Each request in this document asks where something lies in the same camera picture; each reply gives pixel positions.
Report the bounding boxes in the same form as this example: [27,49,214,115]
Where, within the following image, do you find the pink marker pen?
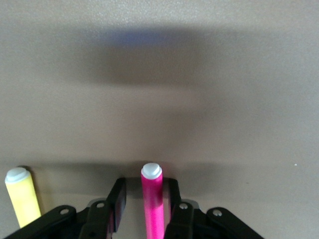
[140,162,165,239]

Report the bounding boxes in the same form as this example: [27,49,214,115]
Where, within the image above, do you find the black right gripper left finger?
[79,177,127,239]

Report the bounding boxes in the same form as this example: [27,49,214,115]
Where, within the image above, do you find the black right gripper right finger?
[163,177,199,239]

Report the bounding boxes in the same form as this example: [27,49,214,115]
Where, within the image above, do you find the yellow marker pen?
[4,167,42,229]

